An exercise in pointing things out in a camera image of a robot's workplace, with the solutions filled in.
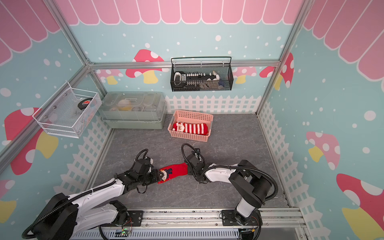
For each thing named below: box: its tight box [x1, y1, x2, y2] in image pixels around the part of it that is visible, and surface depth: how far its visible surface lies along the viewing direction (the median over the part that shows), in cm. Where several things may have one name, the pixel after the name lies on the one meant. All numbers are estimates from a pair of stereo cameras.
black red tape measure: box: [77, 97, 93, 111], surface depth 80 cm
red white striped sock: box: [172, 121, 209, 136], surface depth 108 cm
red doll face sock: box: [158, 162, 189, 185], surface depth 89 cm
